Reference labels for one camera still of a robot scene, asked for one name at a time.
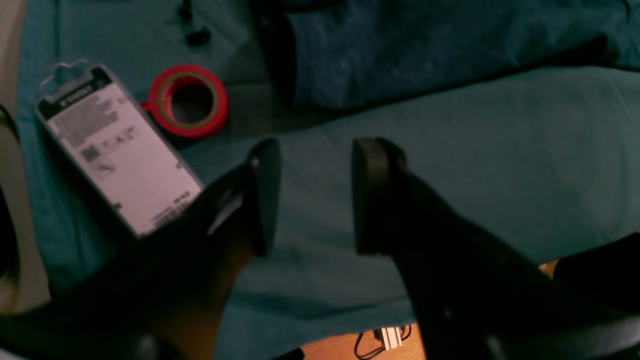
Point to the small black screws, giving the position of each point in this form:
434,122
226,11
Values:
194,35

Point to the red tape roll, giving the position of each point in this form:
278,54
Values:
188,101

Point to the white blister pack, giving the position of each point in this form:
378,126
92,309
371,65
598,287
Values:
114,144

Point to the light blue table cloth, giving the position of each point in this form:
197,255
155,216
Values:
548,160

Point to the dark blue T-shirt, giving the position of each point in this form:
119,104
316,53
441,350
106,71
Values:
341,55

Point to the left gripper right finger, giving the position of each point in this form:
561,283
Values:
474,297

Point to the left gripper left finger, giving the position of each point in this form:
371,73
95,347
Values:
163,297

